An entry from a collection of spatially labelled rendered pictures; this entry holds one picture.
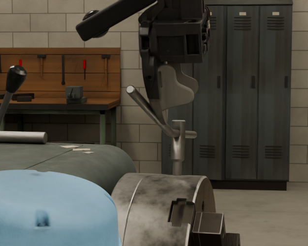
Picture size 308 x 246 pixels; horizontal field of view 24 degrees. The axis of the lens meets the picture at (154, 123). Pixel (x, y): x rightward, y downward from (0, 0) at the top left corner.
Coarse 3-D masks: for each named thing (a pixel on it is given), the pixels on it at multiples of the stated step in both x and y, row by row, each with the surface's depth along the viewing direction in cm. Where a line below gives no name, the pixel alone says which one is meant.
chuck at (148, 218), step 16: (160, 176) 108; (176, 176) 108; (192, 176) 108; (144, 192) 103; (160, 192) 103; (176, 192) 102; (192, 192) 102; (208, 192) 113; (144, 208) 100; (160, 208) 100; (208, 208) 113; (128, 224) 99; (144, 224) 99; (160, 224) 98; (128, 240) 98; (144, 240) 97; (160, 240) 97; (176, 240) 96; (192, 240) 99
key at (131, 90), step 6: (126, 90) 89; (132, 90) 89; (132, 96) 90; (138, 96) 90; (138, 102) 92; (144, 102) 93; (144, 108) 94; (150, 108) 95; (150, 114) 96; (156, 120) 99; (162, 126) 102; (168, 126) 103; (168, 132) 105; (174, 132) 106; (186, 132) 114; (192, 132) 117
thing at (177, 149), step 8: (176, 120) 110; (184, 120) 111; (176, 128) 110; (184, 128) 110; (184, 136) 110; (176, 144) 110; (184, 144) 110; (176, 152) 110; (184, 152) 110; (176, 160) 110; (176, 168) 110
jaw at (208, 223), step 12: (180, 204) 101; (180, 216) 99; (192, 216) 100; (204, 216) 101; (216, 216) 100; (192, 228) 100; (204, 228) 99; (216, 228) 99; (204, 240) 100; (216, 240) 99; (228, 240) 102
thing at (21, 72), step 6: (12, 66) 118; (18, 66) 119; (12, 72) 117; (18, 72) 117; (24, 72) 118; (6, 78) 119; (12, 78) 118; (18, 78) 118; (24, 78) 119; (6, 84) 119; (12, 84) 118; (18, 84) 119; (6, 90) 120; (12, 90) 119
